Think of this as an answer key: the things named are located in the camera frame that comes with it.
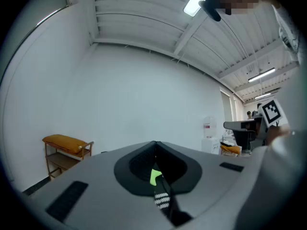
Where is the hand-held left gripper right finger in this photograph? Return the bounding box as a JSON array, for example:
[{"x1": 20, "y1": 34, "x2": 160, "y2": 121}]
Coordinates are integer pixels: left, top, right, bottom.
[{"x1": 156, "y1": 141, "x2": 255, "y2": 230}]

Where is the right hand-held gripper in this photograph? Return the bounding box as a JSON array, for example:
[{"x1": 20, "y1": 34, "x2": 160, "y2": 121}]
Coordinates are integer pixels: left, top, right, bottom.
[{"x1": 223, "y1": 98, "x2": 289, "y2": 151}]

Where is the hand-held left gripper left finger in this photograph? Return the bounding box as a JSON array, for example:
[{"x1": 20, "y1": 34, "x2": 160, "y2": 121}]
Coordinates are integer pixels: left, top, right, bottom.
[{"x1": 23, "y1": 141, "x2": 171, "y2": 230}]

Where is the green star plush toy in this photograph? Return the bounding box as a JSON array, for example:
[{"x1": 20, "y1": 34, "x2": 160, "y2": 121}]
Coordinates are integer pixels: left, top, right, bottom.
[{"x1": 150, "y1": 168, "x2": 164, "y2": 186}]

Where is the person's right forearm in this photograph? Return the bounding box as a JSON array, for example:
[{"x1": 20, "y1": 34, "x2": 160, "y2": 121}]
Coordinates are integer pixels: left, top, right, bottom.
[{"x1": 265, "y1": 125, "x2": 292, "y2": 146}]

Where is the gray window blind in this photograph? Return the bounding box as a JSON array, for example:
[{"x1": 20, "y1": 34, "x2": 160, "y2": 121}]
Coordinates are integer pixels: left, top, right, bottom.
[{"x1": 220, "y1": 90, "x2": 233, "y2": 123}]

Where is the orange lounge chair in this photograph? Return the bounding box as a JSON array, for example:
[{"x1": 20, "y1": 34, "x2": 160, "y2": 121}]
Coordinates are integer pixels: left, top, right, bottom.
[{"x1": 220, "y1": 141, "x2": 242, "y2": 157}]

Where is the white water dispenser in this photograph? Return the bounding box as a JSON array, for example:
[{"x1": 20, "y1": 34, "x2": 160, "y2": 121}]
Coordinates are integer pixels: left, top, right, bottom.
[{"x1": 201, "y1": 138, "x2": 220, "y2": 154}]

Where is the person's white dotted shirt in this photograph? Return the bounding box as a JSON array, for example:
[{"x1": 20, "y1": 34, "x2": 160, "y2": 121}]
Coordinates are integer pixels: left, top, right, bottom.
[{"x1": 271, "y1": 5, "x2": 303, "y2": 64}]

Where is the black head-worn camera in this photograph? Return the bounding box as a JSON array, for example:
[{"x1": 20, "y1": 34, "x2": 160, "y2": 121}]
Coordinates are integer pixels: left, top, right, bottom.
[{"x1": 198, "y1": 0, "x2": 222, "y2": 23}]

